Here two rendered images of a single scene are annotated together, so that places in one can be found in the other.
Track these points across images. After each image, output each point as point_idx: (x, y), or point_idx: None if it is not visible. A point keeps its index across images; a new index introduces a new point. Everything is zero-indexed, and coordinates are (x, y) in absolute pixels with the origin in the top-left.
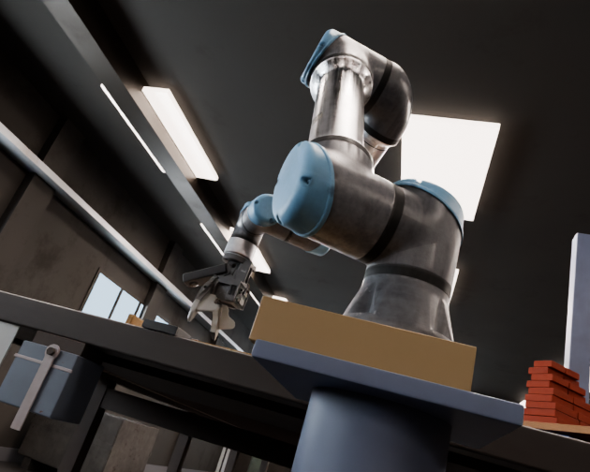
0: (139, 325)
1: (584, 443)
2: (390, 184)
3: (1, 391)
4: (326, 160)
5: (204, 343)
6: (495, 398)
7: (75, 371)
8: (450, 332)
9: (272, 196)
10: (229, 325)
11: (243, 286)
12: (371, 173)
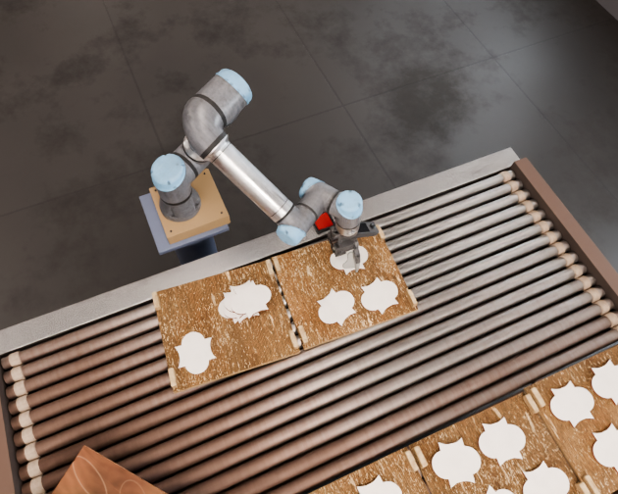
0: (378, 235)
1: (119, 287)
2: (174, 151)
3: None
4: None
5: (320, 242)
6: (145, 194)
7: None
8: (159, 200)
9: (305, 180)
10: (346, 266)
11: (331, 239)
12: (180, 145)
